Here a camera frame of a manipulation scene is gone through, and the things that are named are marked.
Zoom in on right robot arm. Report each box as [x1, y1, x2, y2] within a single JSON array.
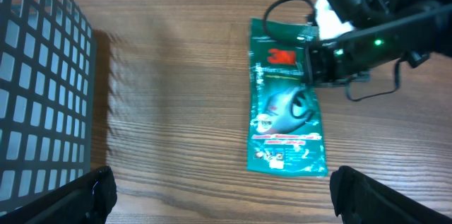
[[302, 0, 451, 85]]

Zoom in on green 3M gloves package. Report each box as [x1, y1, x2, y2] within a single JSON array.
[[246, 18, 328, 177]]

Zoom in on grey plastic shopping basket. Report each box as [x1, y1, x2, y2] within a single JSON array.
[[1, 0, 97, 214]]

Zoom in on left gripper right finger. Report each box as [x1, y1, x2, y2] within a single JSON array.
[[329, 165, 451, 224]]

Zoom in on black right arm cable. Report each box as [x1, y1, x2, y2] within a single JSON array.
[[263, 0, 403, 102]]

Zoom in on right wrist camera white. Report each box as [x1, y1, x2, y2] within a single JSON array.
[[315, 0, 355, 40]]

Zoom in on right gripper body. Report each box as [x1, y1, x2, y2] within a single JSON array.
[[303, 40, 371, 87]]

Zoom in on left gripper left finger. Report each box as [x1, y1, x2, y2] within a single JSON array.
[[1, 165, 117, 224]]

